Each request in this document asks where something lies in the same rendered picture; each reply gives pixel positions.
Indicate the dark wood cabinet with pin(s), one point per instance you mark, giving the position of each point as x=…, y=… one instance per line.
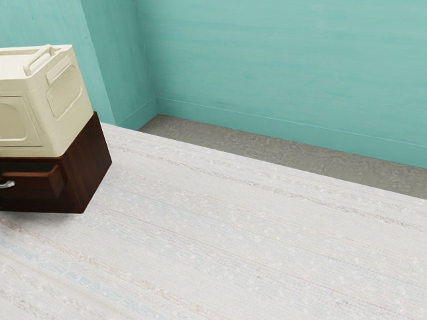
x=87, y=166

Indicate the cream box with lid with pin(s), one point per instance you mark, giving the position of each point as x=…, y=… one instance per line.
x=40, y=110

